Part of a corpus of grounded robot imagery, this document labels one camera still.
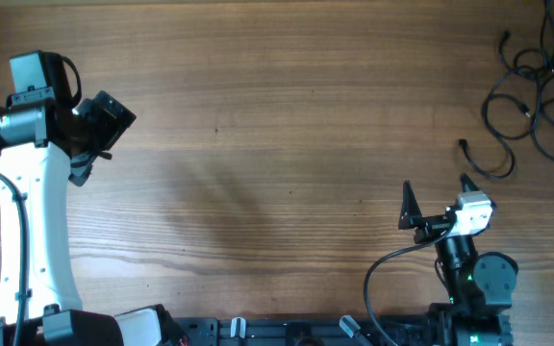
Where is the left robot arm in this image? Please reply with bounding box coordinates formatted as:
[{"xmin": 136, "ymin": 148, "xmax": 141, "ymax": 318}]
[{"xmin": 0, "ymin": 51, "xmax": 187, "ymax": 345}]

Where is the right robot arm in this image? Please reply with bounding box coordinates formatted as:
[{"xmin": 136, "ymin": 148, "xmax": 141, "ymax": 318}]
[{"xmin": 398, "ymin": 175, "xmax": 518, "ymax": 346}]

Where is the right camera black cable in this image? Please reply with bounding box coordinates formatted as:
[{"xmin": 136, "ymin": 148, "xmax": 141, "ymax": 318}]
[{"xmin": 362, "ymin": 215, "xmax": 459, "ymax": 346}]

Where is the camera black cable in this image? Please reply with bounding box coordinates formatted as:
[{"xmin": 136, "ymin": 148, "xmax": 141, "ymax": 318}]
[
  {"xmin": 362, "ymin": 215, "xmax": 459, "ymax": 346},
  {"xmin": 0, "ymin": 100, "xmax": 31, "ymax": 346}
]

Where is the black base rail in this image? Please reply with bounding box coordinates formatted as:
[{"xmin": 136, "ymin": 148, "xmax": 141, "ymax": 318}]
[{"xmin": 175, "ymin": 313, "xmax": 514, "ymax": 346}]

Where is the left camera black cable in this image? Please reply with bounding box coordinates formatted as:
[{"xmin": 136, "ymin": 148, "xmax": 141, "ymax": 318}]
[{"xmin": 0, "ymin": 100, "xmax": 31, "ymax": 346}]

